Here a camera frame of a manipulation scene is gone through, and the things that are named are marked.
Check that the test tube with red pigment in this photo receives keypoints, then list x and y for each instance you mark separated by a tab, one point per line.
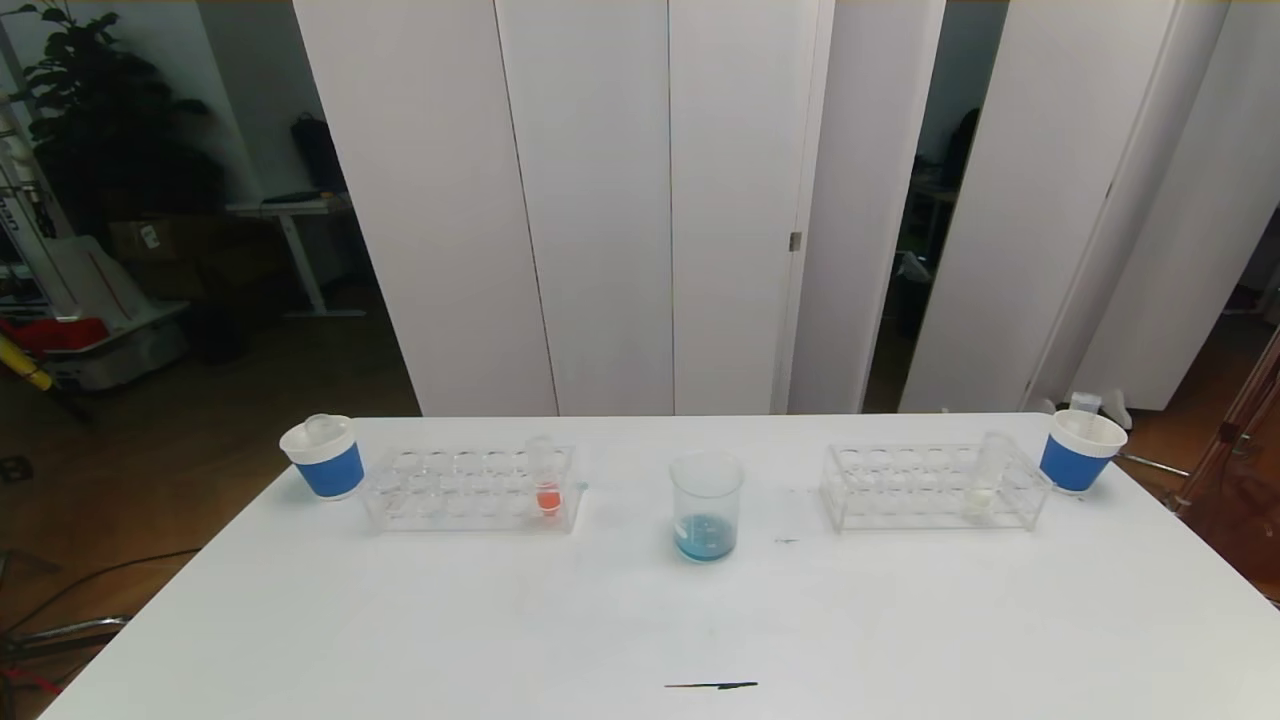
548	497
1085	402

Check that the test tube with blue pigment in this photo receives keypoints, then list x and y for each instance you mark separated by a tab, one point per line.
320	428

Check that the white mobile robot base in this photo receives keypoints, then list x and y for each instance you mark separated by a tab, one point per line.
110	350

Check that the clear glass beaker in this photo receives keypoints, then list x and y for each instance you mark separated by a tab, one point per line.
707	540

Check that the clear acrylic test tube rack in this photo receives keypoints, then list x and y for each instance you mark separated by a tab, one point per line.
920	512
490	516

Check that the test tube with white pigment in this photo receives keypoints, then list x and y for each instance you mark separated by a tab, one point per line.
981	500

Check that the white folding partition panel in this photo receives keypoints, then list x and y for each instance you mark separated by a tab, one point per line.
1040	200
860	200
1200	250
600	200

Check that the blue and white paper cup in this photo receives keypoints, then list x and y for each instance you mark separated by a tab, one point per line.
1075	465
330	470

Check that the thin black stick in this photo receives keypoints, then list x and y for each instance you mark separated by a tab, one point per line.
710	684

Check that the white standing desk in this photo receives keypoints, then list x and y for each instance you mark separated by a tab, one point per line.
290	207

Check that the black bag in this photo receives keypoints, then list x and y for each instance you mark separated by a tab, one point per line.
318	150

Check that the white partition foot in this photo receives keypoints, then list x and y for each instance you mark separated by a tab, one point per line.
1120	412

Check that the brown cardboard box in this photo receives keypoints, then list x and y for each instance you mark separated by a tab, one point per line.
150	238

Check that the thin metal rod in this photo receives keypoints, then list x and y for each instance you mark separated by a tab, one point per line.
1150	464

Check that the dark green potted plant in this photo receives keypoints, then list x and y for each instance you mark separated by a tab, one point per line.
110	120

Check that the red plastic box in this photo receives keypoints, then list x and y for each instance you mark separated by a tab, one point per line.
50	333

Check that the yellow hand tool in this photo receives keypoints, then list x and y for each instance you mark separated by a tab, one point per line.
25	365

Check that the metal chair leg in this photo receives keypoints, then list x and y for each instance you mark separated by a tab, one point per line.
70	632

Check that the grey floor socket box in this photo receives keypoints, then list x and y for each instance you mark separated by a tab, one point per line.
15	469

